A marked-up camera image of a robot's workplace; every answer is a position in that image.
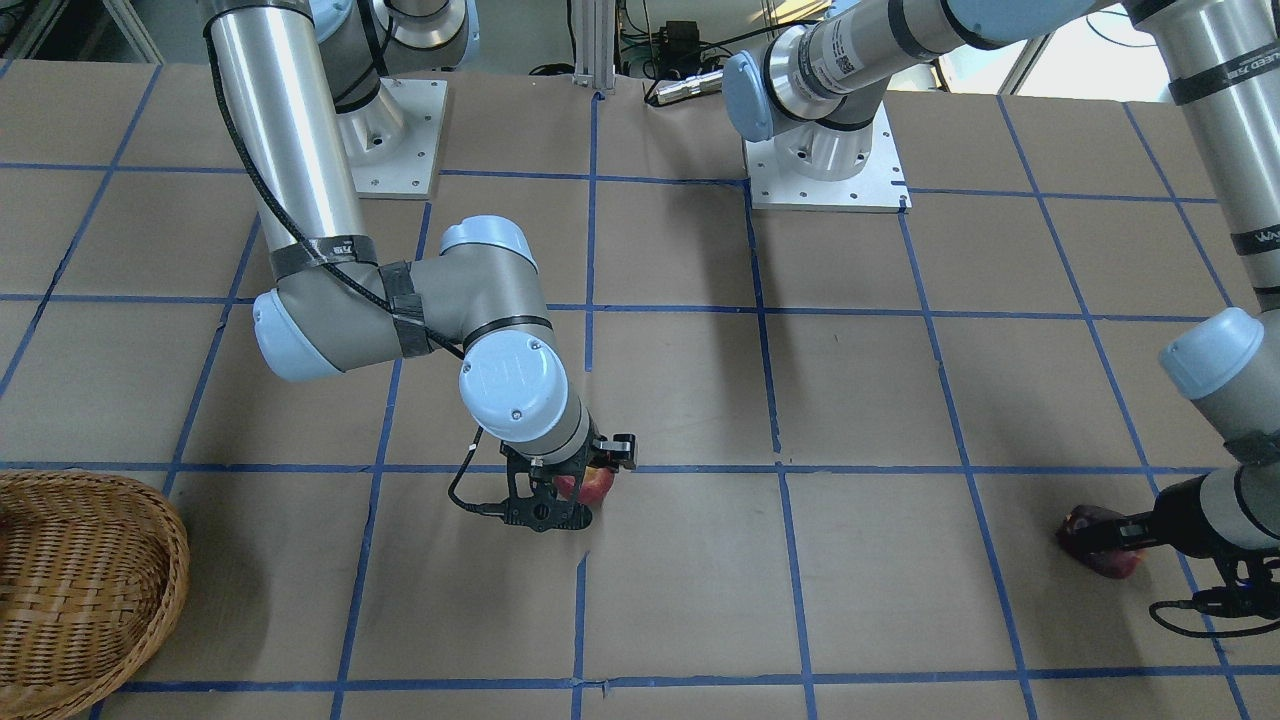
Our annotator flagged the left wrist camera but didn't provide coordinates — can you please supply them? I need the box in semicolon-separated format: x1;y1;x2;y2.
1192;553;1279;621

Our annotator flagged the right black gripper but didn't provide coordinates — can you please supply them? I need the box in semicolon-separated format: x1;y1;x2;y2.
500;425;637;532

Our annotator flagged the wicker basket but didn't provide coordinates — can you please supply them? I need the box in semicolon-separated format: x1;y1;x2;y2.
1;470;191;719

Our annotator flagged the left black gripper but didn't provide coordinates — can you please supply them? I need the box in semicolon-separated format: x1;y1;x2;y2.
1062;475;1226;559

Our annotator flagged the aluminium frame post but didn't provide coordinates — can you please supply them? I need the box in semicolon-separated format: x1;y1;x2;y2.
570;0;618;96

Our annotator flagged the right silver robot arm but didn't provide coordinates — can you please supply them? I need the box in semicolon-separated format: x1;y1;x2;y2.
198;1;636;532

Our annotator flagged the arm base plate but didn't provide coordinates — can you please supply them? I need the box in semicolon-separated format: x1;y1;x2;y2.
744;106;913;213
337;78;448;200

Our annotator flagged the dark red apple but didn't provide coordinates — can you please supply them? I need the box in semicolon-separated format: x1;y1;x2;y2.
1055;503;1149;580

